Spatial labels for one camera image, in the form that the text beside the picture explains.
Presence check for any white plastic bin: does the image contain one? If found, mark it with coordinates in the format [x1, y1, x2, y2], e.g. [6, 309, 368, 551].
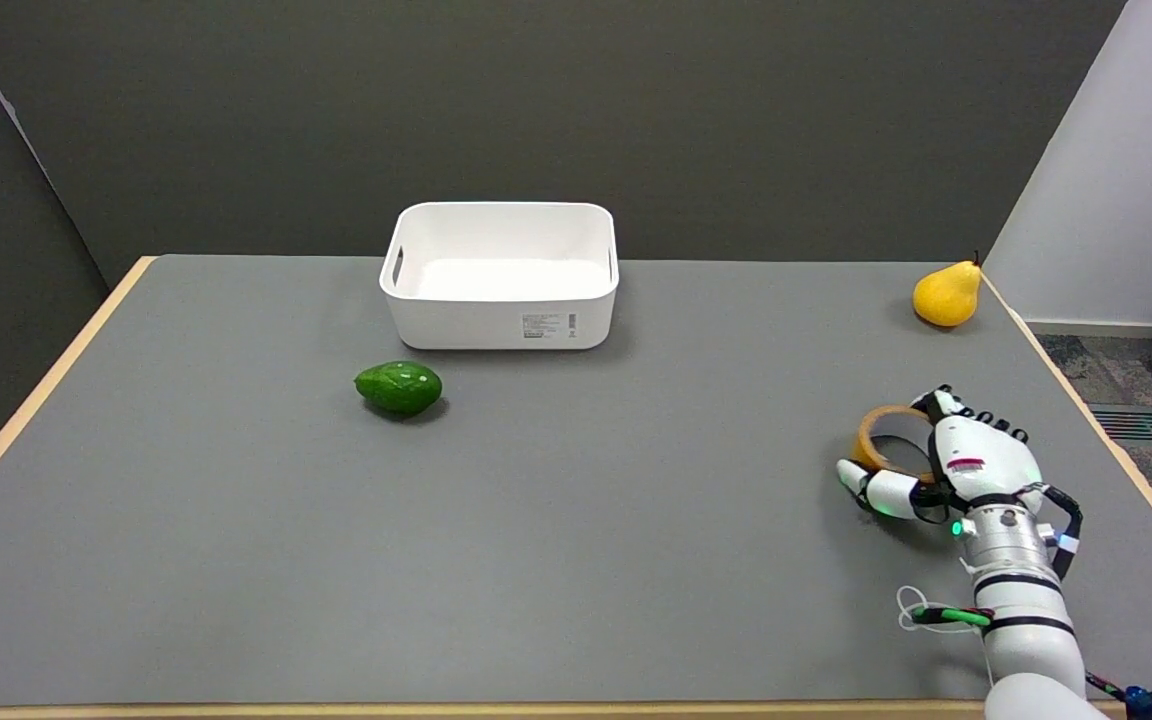
[379, 201, 622, 352]

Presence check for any green avocado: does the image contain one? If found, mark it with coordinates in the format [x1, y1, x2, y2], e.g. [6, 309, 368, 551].
[354, 361, 445, 418]

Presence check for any green black wire bundle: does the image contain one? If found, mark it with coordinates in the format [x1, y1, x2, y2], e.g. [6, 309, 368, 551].
[896, 586, 995, 635]

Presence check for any floor vent grille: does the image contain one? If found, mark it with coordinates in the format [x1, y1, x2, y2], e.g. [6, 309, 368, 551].
[1086, 403, 1152, 451]

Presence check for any yellow pear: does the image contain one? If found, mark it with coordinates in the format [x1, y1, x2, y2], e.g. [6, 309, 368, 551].
[912, 253, 984, 329]

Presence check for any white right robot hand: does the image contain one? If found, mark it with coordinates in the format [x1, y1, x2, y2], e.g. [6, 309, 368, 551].
[836, 385, 1047, 523]

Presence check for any yellow tape roll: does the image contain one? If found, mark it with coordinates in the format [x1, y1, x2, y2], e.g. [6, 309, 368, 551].
[853, 404, 940, 483]

